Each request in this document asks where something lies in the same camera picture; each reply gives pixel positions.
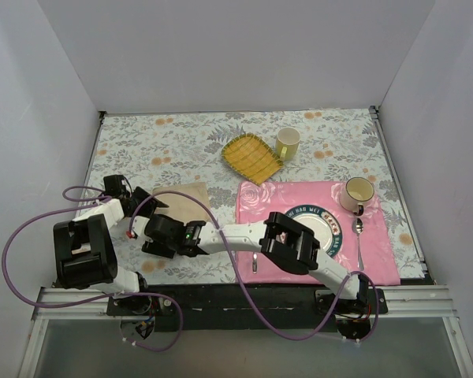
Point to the pink placemat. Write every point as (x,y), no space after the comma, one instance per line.
(254,203)

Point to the yellow green mug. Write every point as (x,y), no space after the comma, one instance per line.
(287,142)

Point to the yellow woven bamboo tray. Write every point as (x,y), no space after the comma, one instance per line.
(252,158)

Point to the green rimmed white plate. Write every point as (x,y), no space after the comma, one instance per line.
(323,223)

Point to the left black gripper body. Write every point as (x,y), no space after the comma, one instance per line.
(143,198)

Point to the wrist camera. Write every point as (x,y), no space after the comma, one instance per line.
(116,186)
(163,229)

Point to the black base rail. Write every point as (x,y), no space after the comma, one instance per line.
(224,307)

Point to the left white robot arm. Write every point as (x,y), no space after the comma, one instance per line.
(84,252)

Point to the silver fork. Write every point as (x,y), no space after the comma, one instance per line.
(254,263)

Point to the beige cloth napkin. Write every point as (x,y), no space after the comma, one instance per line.
(181,208)

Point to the aluminium frame rail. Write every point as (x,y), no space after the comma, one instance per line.
(402,302)

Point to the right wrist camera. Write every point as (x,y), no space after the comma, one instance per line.
(163,229)

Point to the floral tablecloth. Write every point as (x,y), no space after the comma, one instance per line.
(335,145)

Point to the pink mug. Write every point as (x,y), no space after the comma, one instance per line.
(355,195)

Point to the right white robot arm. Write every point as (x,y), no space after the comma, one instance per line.
(288,244)

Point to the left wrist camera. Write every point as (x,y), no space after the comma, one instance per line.
(116,186)

